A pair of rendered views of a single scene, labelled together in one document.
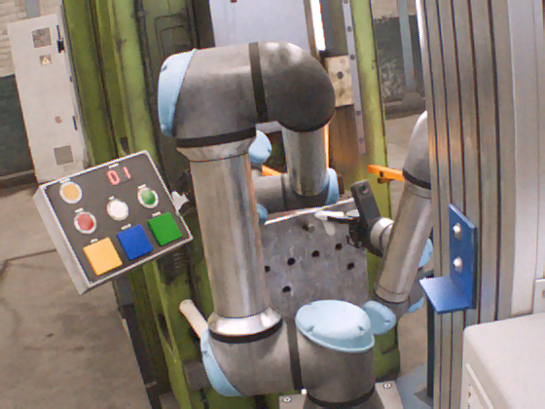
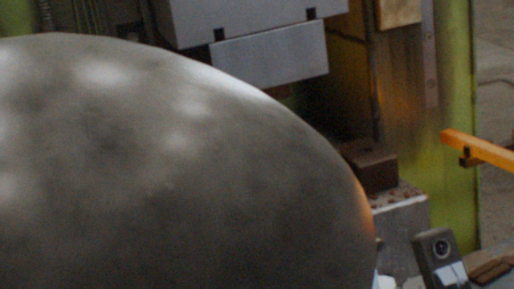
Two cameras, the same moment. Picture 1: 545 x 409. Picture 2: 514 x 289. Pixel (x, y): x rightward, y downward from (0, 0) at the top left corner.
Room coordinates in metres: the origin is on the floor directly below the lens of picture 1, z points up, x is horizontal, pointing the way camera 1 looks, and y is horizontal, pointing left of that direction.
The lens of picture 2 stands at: (0.62, -0.10, 1.49)
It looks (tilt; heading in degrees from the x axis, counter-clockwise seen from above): 21 degrees down; 6
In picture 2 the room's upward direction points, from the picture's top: 9 degrees counter-clockwise
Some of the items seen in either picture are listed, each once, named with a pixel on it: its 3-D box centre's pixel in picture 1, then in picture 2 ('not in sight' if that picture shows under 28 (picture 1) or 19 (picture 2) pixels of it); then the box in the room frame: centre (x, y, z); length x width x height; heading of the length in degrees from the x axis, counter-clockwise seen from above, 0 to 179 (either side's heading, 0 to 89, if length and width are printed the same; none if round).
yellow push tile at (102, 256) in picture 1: (102, 256); not in sight; (1.25, 0.43, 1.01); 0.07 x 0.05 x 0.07; 136
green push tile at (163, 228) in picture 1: (163, 229); not in sight; (1.40, 0.29, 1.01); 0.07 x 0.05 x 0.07; 136
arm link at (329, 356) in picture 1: (332, 348); not in sight; (0.76, -0.06, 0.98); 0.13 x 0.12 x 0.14; 88
